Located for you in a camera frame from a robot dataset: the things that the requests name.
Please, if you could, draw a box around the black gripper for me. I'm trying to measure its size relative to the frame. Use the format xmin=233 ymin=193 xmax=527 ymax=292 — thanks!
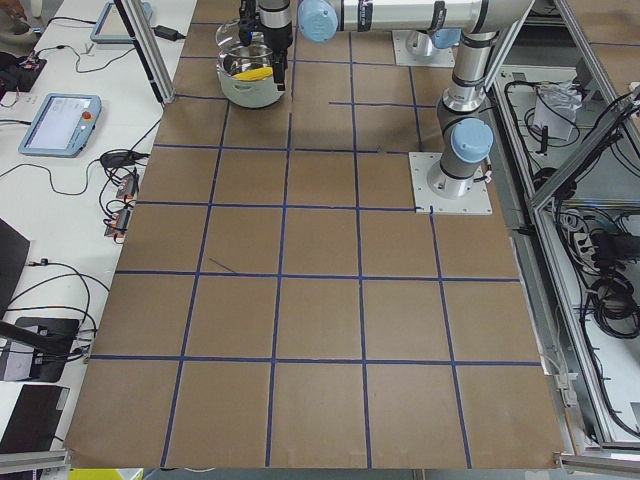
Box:
xmin=262 ymin=23 xmax=293 ymax=92

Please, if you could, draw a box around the yellow corn cob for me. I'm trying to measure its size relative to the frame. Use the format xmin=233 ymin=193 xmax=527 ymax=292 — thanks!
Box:
xmin=233 ymin=67 xmax=272 ymax=82

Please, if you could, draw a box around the glass pot lid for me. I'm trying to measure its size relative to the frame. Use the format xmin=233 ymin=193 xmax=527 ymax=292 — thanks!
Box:
xmin=215 ymin=19 xmax=240 ymax=51

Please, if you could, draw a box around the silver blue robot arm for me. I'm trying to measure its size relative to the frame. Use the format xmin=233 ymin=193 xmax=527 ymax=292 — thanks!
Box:
xmin=239 ymin=1 xmax=531 ymax=179
xmin=294 ymin=29 xmax=461 ymax=104

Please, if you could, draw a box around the white steel cooking pot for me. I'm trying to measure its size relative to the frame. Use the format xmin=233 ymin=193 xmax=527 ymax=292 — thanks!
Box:
xmin=217 ymin=41 xmax=283 ymax=109

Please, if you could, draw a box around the black power adapter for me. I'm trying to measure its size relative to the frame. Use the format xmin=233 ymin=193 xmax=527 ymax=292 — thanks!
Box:
xmin=152 ymin=25 xmax=186 ymax=42

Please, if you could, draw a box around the teach pendant far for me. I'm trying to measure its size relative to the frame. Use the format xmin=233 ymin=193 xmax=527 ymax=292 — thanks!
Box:
xmin=90 ymin=1 xmax=131 ymax=44

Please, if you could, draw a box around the teach pendant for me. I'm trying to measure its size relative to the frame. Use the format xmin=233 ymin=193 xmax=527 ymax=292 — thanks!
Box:
xmin=18 ymin=93 xmax=102 ymax=158
xmin=90 ymin=1 xmax=131 ymax=44

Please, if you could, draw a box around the small orange circuit board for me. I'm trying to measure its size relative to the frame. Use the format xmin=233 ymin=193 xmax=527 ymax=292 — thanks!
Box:
xmin=116 ymin=173 xmax=138 ymax=201

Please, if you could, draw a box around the teach pendant near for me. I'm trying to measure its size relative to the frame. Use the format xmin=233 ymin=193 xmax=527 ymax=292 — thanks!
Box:
xmin=18 ymin=93 xmax=102 ymax=158

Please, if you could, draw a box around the white paper bag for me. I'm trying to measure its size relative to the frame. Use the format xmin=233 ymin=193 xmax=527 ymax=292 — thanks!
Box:
xmin=532 ymin=82 xmax=582 ymax=141

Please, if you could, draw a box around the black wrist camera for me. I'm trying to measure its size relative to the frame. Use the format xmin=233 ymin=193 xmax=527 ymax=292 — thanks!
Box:
xmin=238 ymin=0 xmax=258 ymax=46

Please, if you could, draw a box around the aluminium frame post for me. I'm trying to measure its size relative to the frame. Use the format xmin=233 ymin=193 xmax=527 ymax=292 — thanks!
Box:
xmin=114 ymin=0 xmax=175 ymax=105

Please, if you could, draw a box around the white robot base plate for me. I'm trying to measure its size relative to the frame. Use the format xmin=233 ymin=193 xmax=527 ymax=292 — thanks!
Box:
xmin=409 ymin=152 xmax=493 ymax=216

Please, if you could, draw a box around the aluminium frame rail right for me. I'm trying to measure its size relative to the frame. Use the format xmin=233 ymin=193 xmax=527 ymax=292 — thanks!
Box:
xmin=530 ymin=90 xmax=640 ymax=216

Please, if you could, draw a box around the black cable bundle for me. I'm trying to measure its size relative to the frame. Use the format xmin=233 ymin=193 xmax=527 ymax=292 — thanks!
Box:
xmin=579 ymin=269 xmax=640 ymax=341

